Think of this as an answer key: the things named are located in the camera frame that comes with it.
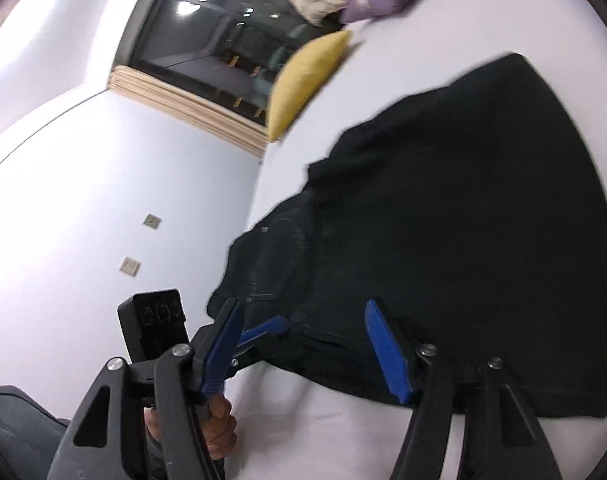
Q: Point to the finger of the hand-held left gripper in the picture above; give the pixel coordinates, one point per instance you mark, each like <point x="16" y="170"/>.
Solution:
<point x="263" y="331"/>

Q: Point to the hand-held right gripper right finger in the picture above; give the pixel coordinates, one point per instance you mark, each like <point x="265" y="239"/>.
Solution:
<point x="386" y="355"/>

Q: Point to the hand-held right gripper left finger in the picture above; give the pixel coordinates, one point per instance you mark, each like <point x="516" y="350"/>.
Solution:
<point x="218" y="355"/>

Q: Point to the black pants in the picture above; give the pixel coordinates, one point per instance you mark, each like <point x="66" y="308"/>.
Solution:
<point x="433" y="235"/>

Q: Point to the person's left hand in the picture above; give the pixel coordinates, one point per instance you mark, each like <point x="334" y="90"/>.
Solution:
<point x="218" y="425"/>

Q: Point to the person's grey clothing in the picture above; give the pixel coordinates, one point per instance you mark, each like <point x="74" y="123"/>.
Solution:
<point x="18" y="430"/>

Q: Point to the beige curtain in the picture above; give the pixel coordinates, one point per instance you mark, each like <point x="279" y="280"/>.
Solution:
<point x="183" y="110"/>

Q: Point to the yellow pillow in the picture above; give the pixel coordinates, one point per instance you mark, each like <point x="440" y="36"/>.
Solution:
<point x="303" y="80"/>

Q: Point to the dark glass window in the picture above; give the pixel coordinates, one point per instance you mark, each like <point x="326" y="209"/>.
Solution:
<point x="203" y="45"/>

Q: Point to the square wall switch plate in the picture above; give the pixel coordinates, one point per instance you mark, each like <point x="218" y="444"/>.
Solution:
<point x="131" y="266"/>
<point x="152" y="220"/>

